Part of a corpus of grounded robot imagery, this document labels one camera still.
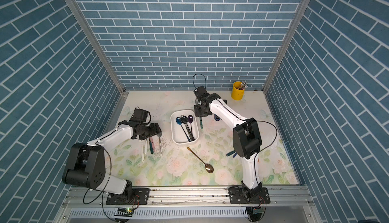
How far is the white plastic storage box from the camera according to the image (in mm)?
896

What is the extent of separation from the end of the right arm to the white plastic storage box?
2cm

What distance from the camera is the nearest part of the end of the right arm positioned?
667 millimetres
